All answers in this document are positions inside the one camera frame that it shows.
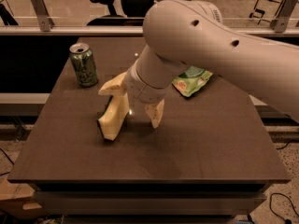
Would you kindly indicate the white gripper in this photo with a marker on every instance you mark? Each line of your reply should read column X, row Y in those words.
column 140, row 89

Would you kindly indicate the yellow green sponge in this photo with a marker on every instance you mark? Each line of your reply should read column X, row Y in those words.
column 113, row 117

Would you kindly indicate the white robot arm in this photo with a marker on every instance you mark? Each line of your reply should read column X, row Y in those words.
column 180, row 34

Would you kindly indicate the green snack bag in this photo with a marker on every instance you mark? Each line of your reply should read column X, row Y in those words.
column 191, row 81

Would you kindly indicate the green soda can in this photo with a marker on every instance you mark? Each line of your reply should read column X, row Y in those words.
column 81, row 57

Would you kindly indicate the black office chair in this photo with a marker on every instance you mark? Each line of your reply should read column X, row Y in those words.
column 134, row 12

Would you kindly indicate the cardboard box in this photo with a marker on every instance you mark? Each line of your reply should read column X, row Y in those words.
column 17, row 200

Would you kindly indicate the wooden stool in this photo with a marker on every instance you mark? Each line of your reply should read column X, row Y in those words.
column 265, row 10

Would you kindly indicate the left metal bracket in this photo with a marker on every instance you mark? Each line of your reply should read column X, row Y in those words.
column 45, row 22

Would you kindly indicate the right metal bracket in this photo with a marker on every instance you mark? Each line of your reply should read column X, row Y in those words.
column 280, row 22

